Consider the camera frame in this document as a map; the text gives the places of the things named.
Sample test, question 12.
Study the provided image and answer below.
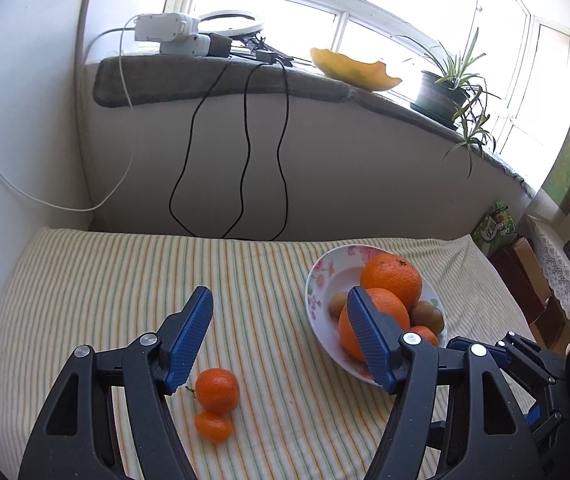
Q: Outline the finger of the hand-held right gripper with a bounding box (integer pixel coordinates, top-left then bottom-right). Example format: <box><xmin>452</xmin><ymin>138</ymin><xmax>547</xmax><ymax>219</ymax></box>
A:
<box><xmin>447</xmin><ymin>332</ymin><xmax>568</xmax><ymax>386</ymax></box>
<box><xmin>517</xmin><ymin>384</ymin><xmax>570</xmax><ymax>480</ymax></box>

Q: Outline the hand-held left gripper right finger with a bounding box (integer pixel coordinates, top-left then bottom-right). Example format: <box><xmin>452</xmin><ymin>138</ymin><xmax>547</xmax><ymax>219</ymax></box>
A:
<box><xmin>346</xmin><ymin>285</ymin><xmax>548</xmax><ymax>480</ymax></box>

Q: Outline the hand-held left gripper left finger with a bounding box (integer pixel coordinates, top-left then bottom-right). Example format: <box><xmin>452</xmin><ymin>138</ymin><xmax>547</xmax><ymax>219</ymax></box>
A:
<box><xmin>18</xmin><ymin>286</ymin><xmax>214</xmax><ymax>480</ymax></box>

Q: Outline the smooth orange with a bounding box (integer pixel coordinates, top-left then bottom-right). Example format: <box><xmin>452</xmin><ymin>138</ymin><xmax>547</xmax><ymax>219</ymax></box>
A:
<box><xmin>338</xmin><ymin>287</ymin><xmax>412</xmax><ymax>363</ymax></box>

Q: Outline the large mandarin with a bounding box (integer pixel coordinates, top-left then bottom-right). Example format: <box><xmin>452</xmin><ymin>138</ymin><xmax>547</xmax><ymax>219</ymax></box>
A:
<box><xmin>195</xmin><ymin>368</ymin><xmax>241</xmax><ymax>415</ymax></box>

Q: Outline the white floral bowl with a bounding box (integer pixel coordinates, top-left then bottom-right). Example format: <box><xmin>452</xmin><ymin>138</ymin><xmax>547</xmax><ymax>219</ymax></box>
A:
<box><xmin>305</xmin><ymin>245</ymin><xmax>450</xmax><ymax>387</ymax></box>

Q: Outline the small mandarin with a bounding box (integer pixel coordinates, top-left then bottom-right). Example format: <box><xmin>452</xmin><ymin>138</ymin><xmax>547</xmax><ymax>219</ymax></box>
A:
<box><xmin>194</xmin><ymin>410</ymin><xmax>233</xmax><ymax>444</ymax></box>

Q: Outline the brown kiwi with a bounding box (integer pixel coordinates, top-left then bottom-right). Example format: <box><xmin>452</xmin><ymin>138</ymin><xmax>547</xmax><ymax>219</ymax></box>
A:
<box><xmin>328</xmin><ymin>291</ymin><xmax>350</xmax><ymax>318</ymax></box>
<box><xmin>410</xmin><ymin>301</ymin><xmax>446</xmax><ymax>335</ymax></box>

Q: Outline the dark-spotted orange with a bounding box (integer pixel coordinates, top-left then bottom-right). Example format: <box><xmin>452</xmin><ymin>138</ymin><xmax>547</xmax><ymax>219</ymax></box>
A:
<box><xmin>360</xmin><ymin>254</ymin><xmax>423</xmax><ymax>313</ymax></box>

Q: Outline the brown cardboard box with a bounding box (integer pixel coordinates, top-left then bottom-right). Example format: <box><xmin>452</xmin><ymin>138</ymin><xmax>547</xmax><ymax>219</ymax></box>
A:
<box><xmin>490</xmin><ymin>237</ymin><xmax>570</xmax><ymax>356</ymax></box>

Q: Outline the striped bed cloth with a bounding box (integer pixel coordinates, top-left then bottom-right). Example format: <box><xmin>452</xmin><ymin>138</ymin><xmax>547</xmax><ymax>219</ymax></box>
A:
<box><xmin>0</xmin><ymin>226</ymin><xmax>540</xmax><ymax>480</ymax></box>

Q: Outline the white lace cloth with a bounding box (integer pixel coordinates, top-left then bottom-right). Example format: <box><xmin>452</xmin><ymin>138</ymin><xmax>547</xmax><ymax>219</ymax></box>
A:
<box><xmin>522</xmin><ymin>215</ymin><xmax>570</xmax><ymax>321</ymax></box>

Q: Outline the green printed package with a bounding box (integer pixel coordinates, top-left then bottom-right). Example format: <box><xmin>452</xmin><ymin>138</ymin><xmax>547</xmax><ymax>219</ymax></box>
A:
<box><xmin>472</xmin><ymin>201</ymin><xmax>518</xmax><ymax>256</ymax></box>

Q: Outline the dark plant pot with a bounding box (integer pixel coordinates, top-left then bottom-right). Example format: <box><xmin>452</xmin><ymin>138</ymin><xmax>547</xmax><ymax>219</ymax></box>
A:
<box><xmin>410</xmin><ymin>70</ymin><xmax>468</xmax><ymax>123</ymax></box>

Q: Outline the grey windowsill mat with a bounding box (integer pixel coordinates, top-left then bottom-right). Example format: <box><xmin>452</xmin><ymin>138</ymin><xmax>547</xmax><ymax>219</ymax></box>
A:
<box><xmin>92</xmin><ymin>55</ymin><xmax>538</xmax><ymax>201</ymax></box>

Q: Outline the yellow shallow dish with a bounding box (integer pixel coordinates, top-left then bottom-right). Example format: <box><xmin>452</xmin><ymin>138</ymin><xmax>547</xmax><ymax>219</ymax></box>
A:
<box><xmin>310</xmin><ymin>47</ymin><xmax>403</xmax><ymax>93</ymax></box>

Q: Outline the green spider plant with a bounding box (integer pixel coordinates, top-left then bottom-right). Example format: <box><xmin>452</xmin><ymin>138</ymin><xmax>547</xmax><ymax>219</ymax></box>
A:
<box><xmin>395</xmin><ymin>27</ymin><xmax>500</xmax><ymax>178</ymax></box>

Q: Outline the white power adapter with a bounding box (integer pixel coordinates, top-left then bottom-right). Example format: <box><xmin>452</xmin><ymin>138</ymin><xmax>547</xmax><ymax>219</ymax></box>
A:
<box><xmin>159</xmin><ymin>32</ymin><xmax>211</xmax><ymax>57</ymax></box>
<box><xmin>134</xmin><ymin>11</ymin><xmax>192</xmax><ymax>42</ymax></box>

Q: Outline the black power adapter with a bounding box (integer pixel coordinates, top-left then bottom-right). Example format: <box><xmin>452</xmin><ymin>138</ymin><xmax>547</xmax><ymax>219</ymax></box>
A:
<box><xmin>208</xmin><ymin>32</ymin><xmax>232</xmax><ymax>57</ymax></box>

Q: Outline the looped black cable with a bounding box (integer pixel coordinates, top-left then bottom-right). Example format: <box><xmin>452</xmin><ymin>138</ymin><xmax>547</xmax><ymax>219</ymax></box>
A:
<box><xmin>169</xmin><ymin>57</ymin><xmax>266</xmax><ymax>238</ymax></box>

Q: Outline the white cable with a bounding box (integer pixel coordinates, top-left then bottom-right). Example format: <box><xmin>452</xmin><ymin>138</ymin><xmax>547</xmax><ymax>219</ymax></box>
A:
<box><xmin>0</xmin><ymin>15</ymin><xmax>138</xmax><ymax>212</ymax></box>

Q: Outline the white ring light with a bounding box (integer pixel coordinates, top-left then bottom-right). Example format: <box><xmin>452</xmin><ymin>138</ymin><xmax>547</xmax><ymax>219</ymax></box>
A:
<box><xmin>197</xmin><ymin>9</ymin><xmax>266</xmax><ymax>41</ymax></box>

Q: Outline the white window frame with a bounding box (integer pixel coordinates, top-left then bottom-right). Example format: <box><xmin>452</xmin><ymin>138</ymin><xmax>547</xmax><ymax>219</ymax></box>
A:
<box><xmin>157</xmin><ymin>0</ymin><xmax>570</xmax><ymax>196</ymax></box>

